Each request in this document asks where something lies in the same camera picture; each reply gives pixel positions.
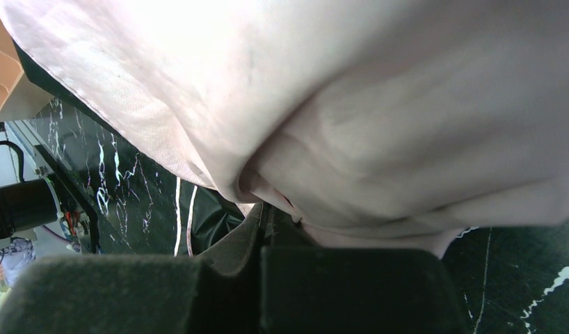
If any black and pink folding umbrella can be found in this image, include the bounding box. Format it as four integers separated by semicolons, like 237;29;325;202
0;1;569;256

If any orange plastic desk organizer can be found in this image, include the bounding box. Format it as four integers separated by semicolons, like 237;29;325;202
0;19;53;122

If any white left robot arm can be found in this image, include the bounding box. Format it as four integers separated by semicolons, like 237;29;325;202
0;178;63;239

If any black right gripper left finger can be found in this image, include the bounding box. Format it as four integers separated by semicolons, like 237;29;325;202
0;204;264;333

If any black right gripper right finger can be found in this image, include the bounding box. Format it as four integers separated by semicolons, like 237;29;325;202
259;205;468;333

